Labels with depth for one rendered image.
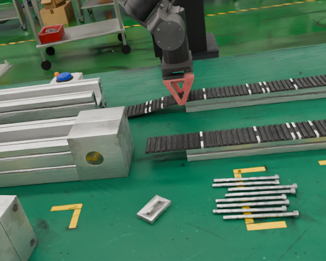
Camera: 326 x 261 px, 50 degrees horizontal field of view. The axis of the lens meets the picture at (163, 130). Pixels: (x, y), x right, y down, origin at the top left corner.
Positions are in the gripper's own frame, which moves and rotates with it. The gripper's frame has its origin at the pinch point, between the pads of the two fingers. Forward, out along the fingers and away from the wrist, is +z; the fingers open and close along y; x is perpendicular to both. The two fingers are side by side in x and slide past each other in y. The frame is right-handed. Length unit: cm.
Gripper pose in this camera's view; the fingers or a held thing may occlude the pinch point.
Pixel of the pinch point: (181, 96)
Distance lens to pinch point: 82.2
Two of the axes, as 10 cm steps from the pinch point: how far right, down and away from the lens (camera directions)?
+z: 1.4, 8.5, 5.1
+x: 9.9, -1.0, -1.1
